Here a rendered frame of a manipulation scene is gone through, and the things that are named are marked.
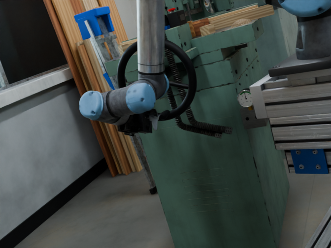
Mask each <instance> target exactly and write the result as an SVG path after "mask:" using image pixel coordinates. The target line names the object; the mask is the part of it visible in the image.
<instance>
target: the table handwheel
mask: <svg viewBox="0 0 331 248"><path fill-rule="evenodd" d="M165 48H166V49H168V50H170V51H172V52H173V53H174V54H175V55H176V56H177V57H178V58H179V59H180V60H181V61H182V63H183V65H184V67H185V69H186V71H187V74H188V81H189V84H183V83H178V82H174V81H169V85H170V86H174V87H179V88H184V89H188V91H187V94H186V96H185V98H184V100H183V102H182V103H181V104H180V105H179V106H178V107H177V108H175V109H174V110H171V111H170V113H169V115H168V117H167V118H166V119H164V120H161V119H160V118H159V120H158V121H167V120H171V119H174V118H176V117H178V116H180V115H181V114H182V113H184V112H185V111H186V110H187V109H188V108H189V106H190V105H191V103H192V101H193V99H194V97H195V94H196V89H197V76H196V71H195V68H194V65H193V63H192V61H191V60H190V58H189V56H188V55H187V54H186V53H185V51H184V50H183V49H181V48H180V47H179V46H178V45H176V44H175V43H173V42H171V41H169V40H166V39H165ZM136 51H137V42H135V43H133V44H132V45H131V46H129V47H128V48H127V49H126V50H125V52H124V53H123V55H122V56H121V58H120V61H119V64H118V68H117V84H118V88H119V89H120V88H123V87H126V83H125V69H126V66H127V63H128V61H129V59H130V57H131V56H132V55H133V54H134V53H135V52H136ZM165 70H166V73H167V74H166V73H165V75H166V76H167V77H168V78H169V77H171V76H172V71H171V68H170V66H168V67H167V68H165ZM159 114H160V113H158V115H159Z"/></svg>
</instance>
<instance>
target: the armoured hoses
mask: <svg viewBox="0 0 331 248"><path fill-rule="evenodd" d="M165 39H166V40H167V37H166V33H165ZM165 54H166V57H167V60H168V63H169V66H170V68H171V71H172V75H173V77H174V80H175V82H178V83H182V81H181V77H180V75H179V72H178V68H177V66H176V63H175V61H174V60H175V59H174V57H173V54H172V52H171V51H170V50H168V49H166V48H165ZM177 89H178V92H179V94H180V97H181V101H182V102H183V100H184V98H185V96H186V93H185V89H184V88H179V87H177ZM166 93H167V97H168V100H169V103H170V106H171V109H172V110H174V109H175V108H177V104H176V101H175V98H174V95H173V92H172V89H171V86H169V88H168V90H167V92H166ZM186 115H187V118H188V120H189V122H190V124H191V125H187V124H184V123H183V122H182V120H181V117H180V116H178V117H176V118H174V119H175V122H176V124H177V126H178V127H179V128H180V129H183V130H185V131H190V132H194V133H199V134H203V135H208V136H212V137H216V138H220V139H221V138H222V134H223V133H226V134H232V127H228V126H220V125H214V124H208V123H202V122H198V121H196V120H195V119H194V115H193V112H192V110H191V107H190V106H189V108H188V109H187V110H186Z"/></svg>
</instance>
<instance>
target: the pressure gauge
mask: <svg viewBox="0 0 331 248"><path fill-rule="evenodd" d="M245 97H246V98H247V99H245ZM237 101H238V103H239V104H240V105H241V106H243V107H248V110H249V111H250V110H253V106H252V105H253V101H252V97H251V93H250V89H249V88H246V89H243V90H242V91H241V92H240V93H239V94H238V96H237Z"/></svg>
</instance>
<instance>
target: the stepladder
mask: <svg viewBox="0 0 331 248"><path fill-rule="evenodd" d="M74 18H75V21H76V23H78V26H79V29H80V32H81V35H82V38H83V40H85V39H90V41H91V44H92V46H93V48H94V51H95V53H96V56H97V58H98V61H99V63H100V65H101V68H102V70H103V73H104V74H103V76H104V78H105V79H106V81H107V82H108V85H109V87H110V90H111V91H112V90H116V89H118V84H117V75H115V76H111V77H109V76H108V73H107V70H106V67H105V62H107V61H110V60H111V57H110V55H109V53H108V51H107V49H106V46H105V44H104V42H106V43H107V45H108V48H109V50H110V52H111V54H112V57H113V59H114V58H117V57H119V56H120V52H119V49H118V43H117V41H116V38H117V36H116V34H114V35H113V31H114V27H113V24H112V21H111V17H110V9H109V6H105V7H99V8H94V9H91V10H88V11H85V12H83V13H80V14H77V15H74ZM102 34H103V36H104V38H102V37H101V35H102ZM130 139H131V141H132V144H133V146H134V149H135V151H136V154H137V156H138V158H139V161H140V163H141V166H142V168H143V171H144V173H145V176H146V178H147V180H148V183H149V185H150V189H149V191H150V193H151V194H155V193H156V192H157V188H156V185H155V182H154V179H153V176H152V174H151V172H150V169H149V167H148V164H147V162H148V160H147V162H146V159H147V157H146V154H145V150H144V147H143V144H142V141H141V138H140V135H139V132H138V133H136V134H134V136H130ZM142 150H143V152H142ZM145 157H146V159H145Z"/></svg>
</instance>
